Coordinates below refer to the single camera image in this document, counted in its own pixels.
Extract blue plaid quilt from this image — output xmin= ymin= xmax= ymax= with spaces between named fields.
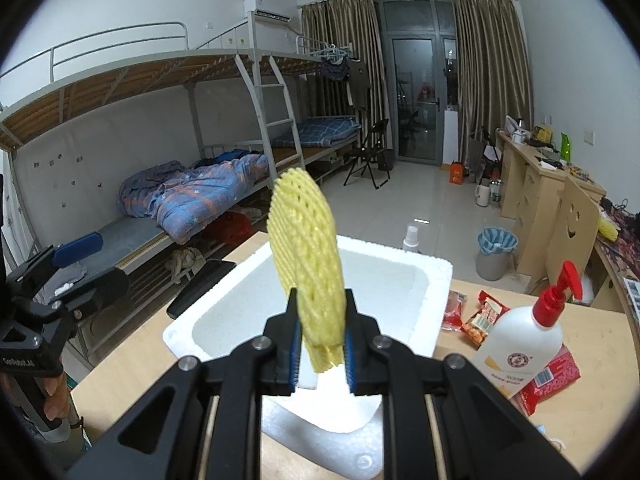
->
xmin=119 ymin=152 xmax=273 ymax=238

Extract black folding chair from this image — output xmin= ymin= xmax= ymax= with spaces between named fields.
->
xmin=342 ymin=119 xmax=392 ymax=190

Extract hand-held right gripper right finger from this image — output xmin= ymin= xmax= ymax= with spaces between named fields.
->
xmin=342 ymin=289 xmax=583 ymax=480

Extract white pump bottle red cap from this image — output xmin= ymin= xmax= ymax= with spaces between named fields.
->
xmin=472 ymin=260 xmax=583 ymax=401

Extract dark hanging clothes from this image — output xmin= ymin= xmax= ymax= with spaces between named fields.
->
xmin=320 ymin=45 xmax=370 ymax=111

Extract person's left hand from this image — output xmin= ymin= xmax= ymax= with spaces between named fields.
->
xmin=41 ymin=372 xmax=70 ymax=422

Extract red cloth bundle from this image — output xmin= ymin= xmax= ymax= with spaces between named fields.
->
xmin=210 ymin=212 xmax=256 ymax=246

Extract white air conditioner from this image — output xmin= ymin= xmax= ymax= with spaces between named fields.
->
xmin=244 ymin=0 xmax=293 ymax=23

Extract blue plaid mattress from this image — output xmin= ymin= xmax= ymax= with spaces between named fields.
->
xmin=295 ymin=116 xmax=362 ymax=148

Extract white foam lid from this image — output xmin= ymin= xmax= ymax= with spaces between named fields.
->
xmin=260 ymin=410 xmax=385 ymax=480

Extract orange red snack packet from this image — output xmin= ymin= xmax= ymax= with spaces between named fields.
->
xmin=460 ymin=290 xmax=511 ymax=350

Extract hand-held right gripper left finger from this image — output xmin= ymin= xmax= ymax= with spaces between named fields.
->
xmin=65 ymin=287 xmax=303 ymax=480

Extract brown curtain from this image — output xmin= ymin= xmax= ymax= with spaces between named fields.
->
xmin=300 ymin=0 xmax=390 ymax=161
xmin=450 ymin=0 xmax=533 ymax=167

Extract light wooden desk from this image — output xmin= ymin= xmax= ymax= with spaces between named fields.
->
xmin=495 ymin=127 xmax=608 ymax=221

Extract glass balcony door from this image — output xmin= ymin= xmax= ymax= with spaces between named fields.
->
xmin=375 ymin=0 xmax=458 ymax=167

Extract black flat slab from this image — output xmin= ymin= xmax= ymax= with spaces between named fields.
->
xmin=166 ymin=259 xmax=237 ymax=319

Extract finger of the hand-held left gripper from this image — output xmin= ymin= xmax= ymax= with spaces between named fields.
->
xmin=36 ymin=266 xmax=131 ymax=321
xmin=7 ymin=232 xmax=104 ymax=287

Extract beige cloth bundle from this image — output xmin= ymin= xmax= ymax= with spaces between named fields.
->
xmin=167 ymin=246 xmax=207 ymax=282

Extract wooden chair smiley cutout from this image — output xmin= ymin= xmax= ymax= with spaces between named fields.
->
xmin=515 ymin=175 xmax=601 ymax=306

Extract dark patterned desk cloth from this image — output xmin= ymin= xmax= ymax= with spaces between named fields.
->
xmin=597 ymin=207 xmax=640 ymax=321

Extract red wet wipes pack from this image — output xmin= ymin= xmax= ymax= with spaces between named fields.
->
xmin=515 ymin=345 xmax=582 ymax=416

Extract grey bin blue bag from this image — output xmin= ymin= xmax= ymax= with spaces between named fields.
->
xmin=476 ymin=227 xmax=518 ymax=281

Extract yellow foam fruit net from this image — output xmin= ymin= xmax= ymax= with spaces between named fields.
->
xmin=266 ymin=167 xmax=346 ymax=373

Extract white foam box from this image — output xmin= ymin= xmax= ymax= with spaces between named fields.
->
xmin=162 ymin=234 xmax=453 ymax=435

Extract grey metal bunk bed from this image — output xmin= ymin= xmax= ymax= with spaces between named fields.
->
xmin=292 ymin=35 xmax=365 ymax=176
xmin=0 ymin=22 xmax=306 ymax=361

